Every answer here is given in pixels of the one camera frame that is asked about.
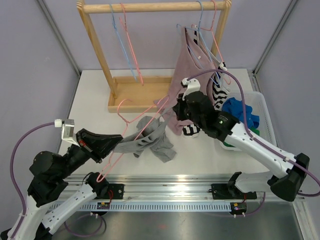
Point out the black white striped top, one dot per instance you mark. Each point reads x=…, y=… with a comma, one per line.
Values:
x=217, y=88

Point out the white plastic basket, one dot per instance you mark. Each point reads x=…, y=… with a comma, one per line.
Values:
x=257, y=101

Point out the light blue wire hanger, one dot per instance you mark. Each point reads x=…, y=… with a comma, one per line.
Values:
x=121, y=43

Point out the mauve tank top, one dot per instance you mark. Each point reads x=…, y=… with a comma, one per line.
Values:
x=184, y=68

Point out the white slotted cable duct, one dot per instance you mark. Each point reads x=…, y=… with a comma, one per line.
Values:
x=119, y=206

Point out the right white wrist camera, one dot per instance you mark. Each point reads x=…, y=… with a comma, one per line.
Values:
x=192, y=85

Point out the pink hanger under striped top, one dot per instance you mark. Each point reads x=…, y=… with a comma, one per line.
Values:
x=220, y=50

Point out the grey tank top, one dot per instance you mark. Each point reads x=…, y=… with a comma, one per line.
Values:
x=151, y=134

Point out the aluminium mounting rail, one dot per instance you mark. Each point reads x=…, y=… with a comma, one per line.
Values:
x=168, y=188

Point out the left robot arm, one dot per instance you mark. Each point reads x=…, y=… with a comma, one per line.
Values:
x=36, y=221

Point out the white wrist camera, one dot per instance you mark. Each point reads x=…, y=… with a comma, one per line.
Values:
x=67, y=130
x=192, y=85

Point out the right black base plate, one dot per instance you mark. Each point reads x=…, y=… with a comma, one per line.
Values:
x=220, y=191

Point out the blue tank top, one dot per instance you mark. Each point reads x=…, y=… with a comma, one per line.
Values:
x=235, y=108

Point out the wooden clothes rack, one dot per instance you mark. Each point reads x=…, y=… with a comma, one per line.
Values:
x=126, y=96

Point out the pink wire hanger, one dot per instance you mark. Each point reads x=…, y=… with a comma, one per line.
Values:
x=133, y=55

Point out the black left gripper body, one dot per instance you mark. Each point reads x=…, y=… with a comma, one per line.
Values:
x=75, y=157

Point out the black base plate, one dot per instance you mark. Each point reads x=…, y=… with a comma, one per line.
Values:
x=115, y=191
x=220, y=191

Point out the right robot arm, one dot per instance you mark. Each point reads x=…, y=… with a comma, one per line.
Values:
x=286, y=171

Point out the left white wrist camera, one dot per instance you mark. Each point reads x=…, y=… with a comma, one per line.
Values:
x=67, y=130

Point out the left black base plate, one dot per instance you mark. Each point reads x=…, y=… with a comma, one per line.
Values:
x=115, y=191

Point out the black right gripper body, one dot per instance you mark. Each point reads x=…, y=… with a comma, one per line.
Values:
x=184, y=113

